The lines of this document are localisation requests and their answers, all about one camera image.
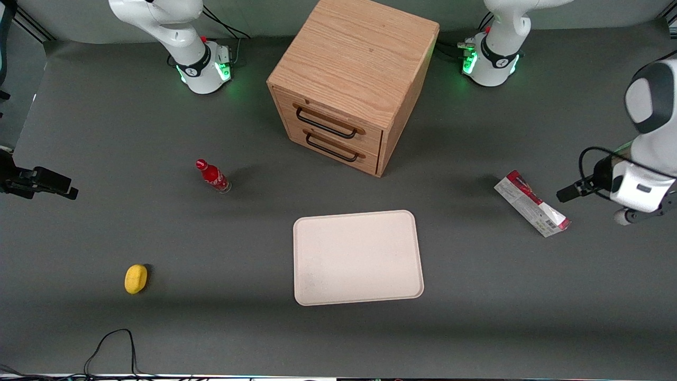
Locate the black base cable bundle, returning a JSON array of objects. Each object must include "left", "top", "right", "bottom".
[
  {"left": 436, "top": 11, "right": 495, "bottom": 60},
  {"left": 201, "top": 5, "right": 251, "bottom": 68}
]

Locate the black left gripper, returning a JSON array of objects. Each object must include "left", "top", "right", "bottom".
[{"left": 556, "top": 157, "right": 616, "bottom": 204}]

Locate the black metal drawer handle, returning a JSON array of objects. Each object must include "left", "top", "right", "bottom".
[
  {"left": 295, "top": 107, "right": 358, "bottom": 140},
  {"left": 305, "top": 132, "right": 359, "bottom": 162}
]

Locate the black hanging strap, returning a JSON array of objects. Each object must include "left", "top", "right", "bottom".
[{"left": 0, "top": 0, "right": 17, "bottom": 102}]

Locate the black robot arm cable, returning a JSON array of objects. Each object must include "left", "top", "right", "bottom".
[{"left": 579, "top": 147, "right": 677, "bottom": 187}]

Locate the black frame rail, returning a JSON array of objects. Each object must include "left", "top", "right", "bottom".
[{"left": 12, "top": 8, "right": 57, "bottom": 43}]

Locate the wooden drawer cabinet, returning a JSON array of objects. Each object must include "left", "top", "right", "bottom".
[{"left": 267, "top": 0, "right": 441, "bottom": 178}]

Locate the cream rectangular tray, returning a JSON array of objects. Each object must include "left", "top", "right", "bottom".
[{"left": 292, "top": 210, "right": 425, "bottom": 307}]

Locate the wooden drawer front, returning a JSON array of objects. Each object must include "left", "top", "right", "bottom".
[
  {"left": 272, "top": 87, "right": 383, "bottom": 156},
  {"left": 282, "top": 121, "right": 379, "bottom": 176}
]

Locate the red cookie box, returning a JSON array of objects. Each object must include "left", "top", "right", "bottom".
[{"left": 494, "top": 170, "right": 572, "bottom": 238}]

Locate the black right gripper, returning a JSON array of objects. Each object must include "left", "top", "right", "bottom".
[{"left": 0, "top": 150, "right": 79, "bottom": 201}]

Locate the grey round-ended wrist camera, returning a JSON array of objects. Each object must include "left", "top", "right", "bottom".
[{"left": 614, "top": 203, "right": 677, "bottom": 226}]

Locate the red cola bottle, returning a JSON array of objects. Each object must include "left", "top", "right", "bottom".
[{"left": 195, "top": 159, "right": 232, "bottom": 194}]

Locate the yellow lemon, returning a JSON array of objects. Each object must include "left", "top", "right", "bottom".
[{"left": 124, "top": 264, "right": 148, "bottom": 295}]

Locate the black looped table cable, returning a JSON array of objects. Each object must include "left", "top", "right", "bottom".
[{"left": 63, "top": 329, "right": 159, "bottom": 380}]

